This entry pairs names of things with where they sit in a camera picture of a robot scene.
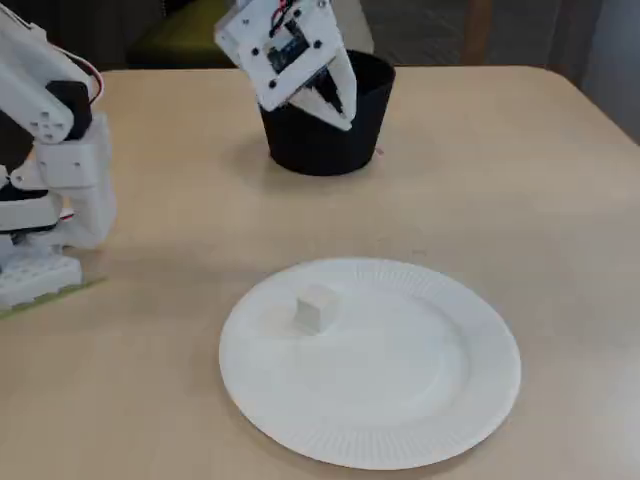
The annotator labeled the red white servo wire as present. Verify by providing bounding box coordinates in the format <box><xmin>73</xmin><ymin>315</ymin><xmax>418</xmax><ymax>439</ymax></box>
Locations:
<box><xmin>269</xmin><ymin>0</ymin><xmax>304</xmax><ymax>36</ymax></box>
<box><xmin>59</xmin><ymin>49</ymin><xmax>107</xmax><ymax>109</ymax></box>

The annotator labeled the wooden post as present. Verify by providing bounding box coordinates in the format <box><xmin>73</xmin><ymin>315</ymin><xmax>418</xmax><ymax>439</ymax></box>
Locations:
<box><xmin>460</xmin><ymin>0</ymin><xmax>495</xmax><ymax>67</ymax></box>

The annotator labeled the black plastic cup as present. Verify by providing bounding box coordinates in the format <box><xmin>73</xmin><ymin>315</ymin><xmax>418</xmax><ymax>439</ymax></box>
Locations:
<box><xmin>257</xmin><ymin>48</ymin><xmax>398</xmax><ymax>177</ymax></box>

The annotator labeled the white perforated base mount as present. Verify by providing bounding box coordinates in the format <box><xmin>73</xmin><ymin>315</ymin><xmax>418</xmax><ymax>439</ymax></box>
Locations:
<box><xmin>0</xmin><ymin>234</ymin><xmax>84</xmax><ymax>307</ymax></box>

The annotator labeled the white paper plate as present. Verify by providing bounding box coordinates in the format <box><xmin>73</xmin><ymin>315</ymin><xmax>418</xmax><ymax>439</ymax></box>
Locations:
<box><xmin>218</xmin><ymin>257</ymin><xmax>523</xmax><ymax>471</ymax></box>

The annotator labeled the yellow-green base board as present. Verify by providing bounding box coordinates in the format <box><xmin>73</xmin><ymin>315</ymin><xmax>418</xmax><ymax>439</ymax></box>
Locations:
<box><xmin>0</xmin><ymin>276</ymin><xmax>110</xmax><ymax>321</ymax></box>

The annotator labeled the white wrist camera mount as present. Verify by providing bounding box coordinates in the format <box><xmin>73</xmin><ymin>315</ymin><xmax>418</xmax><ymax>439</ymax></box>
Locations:
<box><xmin>213</xmin><ymin>0</ymin><xmax>347</xmax><ymax>112</ymax></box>

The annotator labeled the yellow-green chair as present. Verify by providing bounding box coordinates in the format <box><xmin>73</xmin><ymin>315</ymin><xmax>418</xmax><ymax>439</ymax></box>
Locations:
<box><xmin>127</xmin><ymin>0</ymin><xmax>236</xmax><ymax>69</ymax></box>

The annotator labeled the white cube block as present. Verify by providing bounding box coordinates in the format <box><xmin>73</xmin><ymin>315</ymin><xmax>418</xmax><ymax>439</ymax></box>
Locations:
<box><xmin>294</xmin><ymin>283</ymin><xmax>337</xmax><ymax>335</ymax></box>

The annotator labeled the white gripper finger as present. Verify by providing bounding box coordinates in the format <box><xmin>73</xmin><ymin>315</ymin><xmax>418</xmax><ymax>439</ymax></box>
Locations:
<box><xmin>329</xmin><ymin>47</ymin><xmax>359</xmax><ymax>127</ymax></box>
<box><xmin>287</xmin><ymin>85</ymin><xmax>352</xmax><ymax>133</ymax></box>

